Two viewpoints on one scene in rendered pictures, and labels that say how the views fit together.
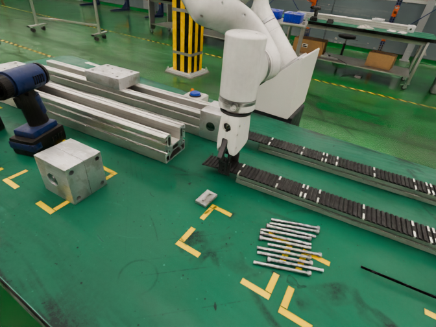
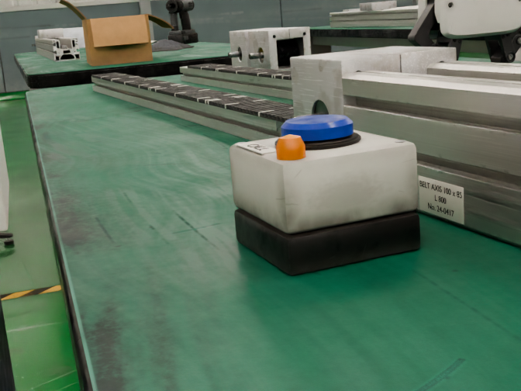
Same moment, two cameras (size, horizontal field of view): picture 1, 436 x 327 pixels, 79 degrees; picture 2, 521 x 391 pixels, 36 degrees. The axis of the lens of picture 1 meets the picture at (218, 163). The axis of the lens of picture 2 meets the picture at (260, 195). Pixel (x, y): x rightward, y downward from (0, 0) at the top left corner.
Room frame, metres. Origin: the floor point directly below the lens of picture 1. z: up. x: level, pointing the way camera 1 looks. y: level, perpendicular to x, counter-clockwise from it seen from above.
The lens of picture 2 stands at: (1.31, 0.41, 0.91)
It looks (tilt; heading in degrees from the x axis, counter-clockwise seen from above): 13 degrees down; 226
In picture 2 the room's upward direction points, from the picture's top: 5 degrees counter-clockwise
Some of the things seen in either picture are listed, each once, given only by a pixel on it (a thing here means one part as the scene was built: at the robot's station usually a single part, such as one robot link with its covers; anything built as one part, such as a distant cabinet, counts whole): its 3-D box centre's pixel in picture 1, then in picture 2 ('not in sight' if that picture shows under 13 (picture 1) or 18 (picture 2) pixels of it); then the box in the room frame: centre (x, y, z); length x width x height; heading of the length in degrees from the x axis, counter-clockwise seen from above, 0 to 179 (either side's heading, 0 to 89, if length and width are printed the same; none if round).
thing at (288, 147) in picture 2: not in sight; (290, 146); (1.02, 0.13, 0.85); 0.01 x 0.01 x 0.01
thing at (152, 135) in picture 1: (73, 108); not in sight; (0.79, 0.50, 0.82); 0.80 x 0.10 x 0.09; 68
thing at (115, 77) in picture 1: (113, 80); not in sight; (0.97, 0.42, 0.87); 0.16 x 0.11 x 0.07; 68
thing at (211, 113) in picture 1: (220, 120); (360, 113); (0.81, 0.01, 0.83); 0.12 x 0.09 x 0.10; 158
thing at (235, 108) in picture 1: (237, 102); not in sight; (0.57, -0.03, 0.99); 0.09 x 0.08 x 0.03; 158
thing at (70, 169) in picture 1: (77, 167); not in sight; (0.48, 0.33, 0.83); 0.11 x 0.10 x 0.10; 155
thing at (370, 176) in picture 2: (193, 102); (334, 190); (0.97, 0.12, 0.81); 0.10 x 0.08 x 0.06; 158
